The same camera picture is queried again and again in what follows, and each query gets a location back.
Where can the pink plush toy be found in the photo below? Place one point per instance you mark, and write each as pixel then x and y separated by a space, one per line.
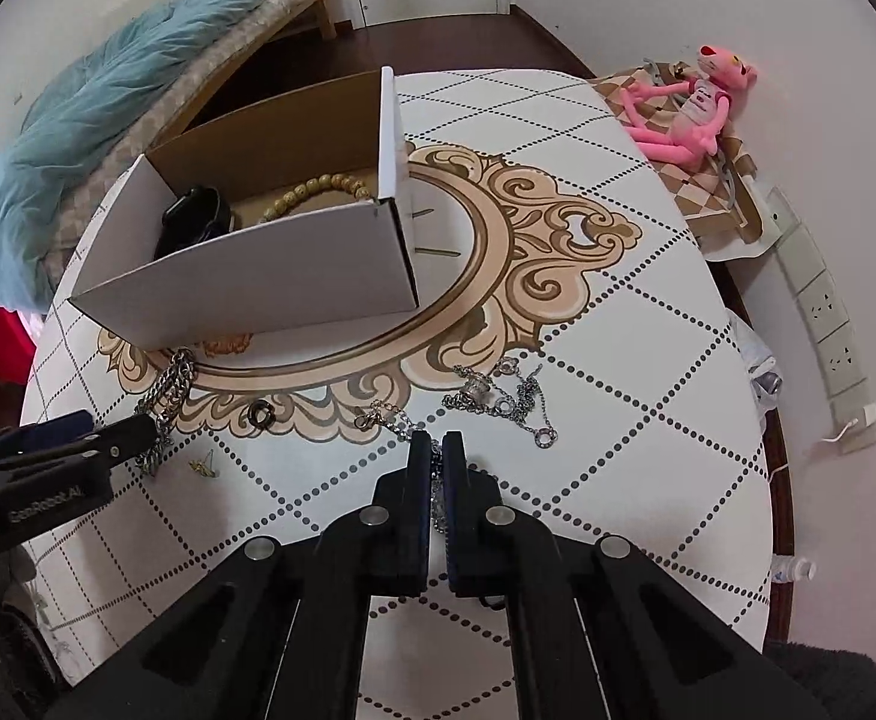
pixel 689 109

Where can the white patterned tablecloth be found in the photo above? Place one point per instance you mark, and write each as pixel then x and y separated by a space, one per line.
pixel 633 390

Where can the small gold earring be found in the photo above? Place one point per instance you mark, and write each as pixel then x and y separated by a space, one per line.
pixel 202 467

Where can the white wall socket panel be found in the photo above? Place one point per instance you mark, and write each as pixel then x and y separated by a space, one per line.
pixel 820 300

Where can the white cardboard box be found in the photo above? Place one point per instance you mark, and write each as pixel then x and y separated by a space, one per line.
pixel 273 292

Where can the black wristband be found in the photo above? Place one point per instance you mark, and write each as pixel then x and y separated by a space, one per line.
pixel 194 219

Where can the wooden bed with patterned mattress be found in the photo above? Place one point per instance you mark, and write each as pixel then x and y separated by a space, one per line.
pixel 273 22

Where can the dark fuzzy cushion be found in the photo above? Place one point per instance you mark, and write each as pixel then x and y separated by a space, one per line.
pixel 820 679

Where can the brown diamond patterned cloth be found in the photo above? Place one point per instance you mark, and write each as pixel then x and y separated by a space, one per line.
pixel 715 195

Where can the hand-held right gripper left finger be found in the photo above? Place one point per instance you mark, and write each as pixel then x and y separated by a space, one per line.
pixel 420 510

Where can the clear plastic bag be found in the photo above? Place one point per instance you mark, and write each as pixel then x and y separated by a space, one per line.
pixel 760 364

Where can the bed with blue blanket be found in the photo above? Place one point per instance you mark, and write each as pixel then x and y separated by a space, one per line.
pixel 70 135

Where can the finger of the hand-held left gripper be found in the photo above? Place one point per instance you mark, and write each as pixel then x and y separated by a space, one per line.
pixel 127 435
pixel 48 427

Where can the clear plastic bottle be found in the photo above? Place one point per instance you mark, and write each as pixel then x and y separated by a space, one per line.
pixel 792 570

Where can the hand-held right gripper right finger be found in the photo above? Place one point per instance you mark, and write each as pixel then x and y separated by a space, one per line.
pixel 453 510

